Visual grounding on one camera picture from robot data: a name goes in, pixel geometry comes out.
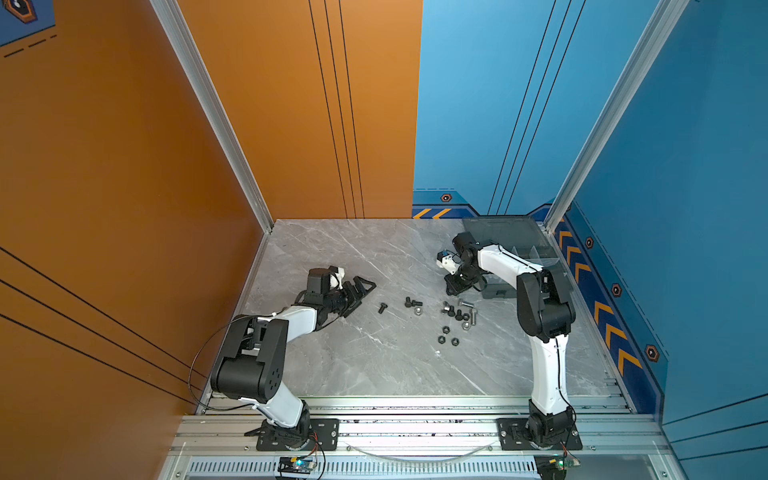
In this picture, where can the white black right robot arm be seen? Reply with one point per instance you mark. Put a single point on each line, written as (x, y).
(545, 313)

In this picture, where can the aluminium left corner post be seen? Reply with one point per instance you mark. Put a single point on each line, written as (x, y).
(180, 37)

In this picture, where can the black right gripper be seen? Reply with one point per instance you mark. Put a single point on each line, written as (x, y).
(453, 288)

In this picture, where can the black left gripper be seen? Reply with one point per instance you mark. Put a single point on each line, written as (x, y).
(354, 300)

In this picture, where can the right green circuit board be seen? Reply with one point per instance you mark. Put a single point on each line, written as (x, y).
(555, 468)

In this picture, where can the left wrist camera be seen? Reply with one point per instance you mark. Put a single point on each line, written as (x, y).
(337, 275)

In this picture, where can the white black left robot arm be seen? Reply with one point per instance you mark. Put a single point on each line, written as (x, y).
(250, 365)

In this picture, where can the left green circuit board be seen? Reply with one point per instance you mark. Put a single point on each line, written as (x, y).
(295, 466)

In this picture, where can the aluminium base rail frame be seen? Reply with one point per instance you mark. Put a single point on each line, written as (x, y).
(399, 437)

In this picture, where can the aluminium corner post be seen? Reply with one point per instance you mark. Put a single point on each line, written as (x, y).
(180, 37)
(653, 38)

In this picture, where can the green circuit board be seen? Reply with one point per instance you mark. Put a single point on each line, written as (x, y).
(295, 466)
(555, 468)

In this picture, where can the aluminium right corner post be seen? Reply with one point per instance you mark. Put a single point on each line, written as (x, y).
(653, 38)

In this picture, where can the grey compartment organizer box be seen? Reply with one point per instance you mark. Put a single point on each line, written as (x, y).
(520, 235)

